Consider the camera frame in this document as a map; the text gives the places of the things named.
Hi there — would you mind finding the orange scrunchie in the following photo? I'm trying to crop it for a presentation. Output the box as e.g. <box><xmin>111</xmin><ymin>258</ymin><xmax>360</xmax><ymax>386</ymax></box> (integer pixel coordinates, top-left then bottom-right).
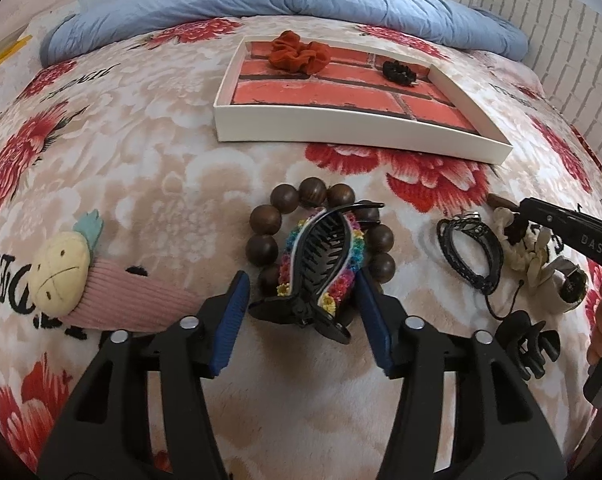
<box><xmin>268</xmin><ymin>30</ymin><xmax>332</xmax><ymax>73</ymax></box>

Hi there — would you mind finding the black scrunchie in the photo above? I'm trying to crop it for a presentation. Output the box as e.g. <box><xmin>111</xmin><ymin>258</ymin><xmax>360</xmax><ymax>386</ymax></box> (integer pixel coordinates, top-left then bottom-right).
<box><xmin>382</xmin><ymin>59</ymin><xmax>417</xmax><ymax>88</ymax></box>

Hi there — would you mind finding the white strap watch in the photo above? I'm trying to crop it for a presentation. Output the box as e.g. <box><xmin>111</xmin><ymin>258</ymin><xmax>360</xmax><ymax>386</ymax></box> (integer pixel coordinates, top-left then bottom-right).
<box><xmin>538</xmin><ymin>255</ymin><xmax>589</xmax><ymax>313</ymax></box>

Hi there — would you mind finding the white flower hair clip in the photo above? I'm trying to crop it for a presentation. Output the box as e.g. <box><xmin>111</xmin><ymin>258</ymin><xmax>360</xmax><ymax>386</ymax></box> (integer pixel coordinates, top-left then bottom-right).
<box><xmin>486</xmin><ymin>194</ymin><xmax>562</xmax><ymax>288</ymax></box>

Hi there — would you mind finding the pink pineapple plush headband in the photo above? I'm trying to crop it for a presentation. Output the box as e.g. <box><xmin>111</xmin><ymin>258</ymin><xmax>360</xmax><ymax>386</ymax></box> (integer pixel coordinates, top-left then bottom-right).
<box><xmin>33</xmin><ymin>210</ymin><xmax>207</xmax><ymax>333</ymax></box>

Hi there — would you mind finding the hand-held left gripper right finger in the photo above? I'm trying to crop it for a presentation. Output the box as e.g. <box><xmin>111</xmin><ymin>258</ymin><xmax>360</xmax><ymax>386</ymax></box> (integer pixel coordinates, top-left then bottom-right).
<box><xmin>353</xmin><ymin>267</ymin><xmax>567</xmax><ymax>480</ymax></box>

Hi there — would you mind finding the blue quilt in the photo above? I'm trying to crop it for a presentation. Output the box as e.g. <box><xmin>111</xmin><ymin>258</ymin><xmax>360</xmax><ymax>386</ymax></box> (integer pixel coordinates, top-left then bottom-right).
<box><xmin>40</xmin><ymin>0</ymin><xmax>529</xmax><ymax>66</ymax></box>

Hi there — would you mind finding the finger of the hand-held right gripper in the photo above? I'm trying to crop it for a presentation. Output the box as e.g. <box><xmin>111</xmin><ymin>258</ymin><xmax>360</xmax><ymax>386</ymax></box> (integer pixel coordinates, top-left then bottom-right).
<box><xmin>518</xmin><ymin>197</ymin><xmax>602</xmax><ymax>272</ymax></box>

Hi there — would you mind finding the small black hair claw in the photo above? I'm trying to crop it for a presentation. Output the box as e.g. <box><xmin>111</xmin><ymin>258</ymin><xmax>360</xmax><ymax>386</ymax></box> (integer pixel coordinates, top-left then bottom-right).
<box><xmin>495</xmin><ymin>310</ymin><xmax>562</xmax><ymax>381</ymax></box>

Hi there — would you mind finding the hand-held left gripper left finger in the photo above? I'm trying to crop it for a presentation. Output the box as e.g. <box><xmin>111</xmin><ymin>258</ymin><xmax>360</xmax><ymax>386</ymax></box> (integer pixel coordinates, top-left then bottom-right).
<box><xmin>36</xmin><ymin>270</ymin><xmax>252</xmax><ymax>480</ymax></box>

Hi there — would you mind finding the brown wooden bead bracelet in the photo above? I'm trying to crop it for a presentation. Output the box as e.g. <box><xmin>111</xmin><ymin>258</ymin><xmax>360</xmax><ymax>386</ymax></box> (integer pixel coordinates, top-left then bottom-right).
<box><xmin>249</xmin><ymin>177</ymin><xmax>397</xmax><ymax>301</ymax></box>

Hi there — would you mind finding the yellow flat package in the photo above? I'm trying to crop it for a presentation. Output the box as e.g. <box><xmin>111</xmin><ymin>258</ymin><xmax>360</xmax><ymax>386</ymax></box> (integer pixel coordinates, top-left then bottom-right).
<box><xmin>0</xmin><ymin>35</ymin><xmax>34</xmax><ymax>81</ymax></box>

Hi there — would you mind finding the rainbow flower hair claw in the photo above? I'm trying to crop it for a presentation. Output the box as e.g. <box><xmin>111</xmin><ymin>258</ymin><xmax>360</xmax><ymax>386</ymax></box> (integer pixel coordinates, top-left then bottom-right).
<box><xmin>248</xmin><ymin>201</ymin><xmax>386</xmax><ymax>345</ymax></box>

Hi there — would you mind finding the black cord bracelet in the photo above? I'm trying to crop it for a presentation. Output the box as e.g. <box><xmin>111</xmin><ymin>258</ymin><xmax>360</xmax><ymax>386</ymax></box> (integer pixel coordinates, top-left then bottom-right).
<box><xmin>437</xmin><ymin>212</ymin><xmax>507</xmax><ymax>321</ymax></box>

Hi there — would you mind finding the white tray with brick print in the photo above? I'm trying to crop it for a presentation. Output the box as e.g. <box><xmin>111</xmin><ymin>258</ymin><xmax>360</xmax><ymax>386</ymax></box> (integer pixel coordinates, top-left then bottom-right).
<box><xmin>213</xmin><ymin>35</ymin><xmax>514</xmax><ymax>166</ymax></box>

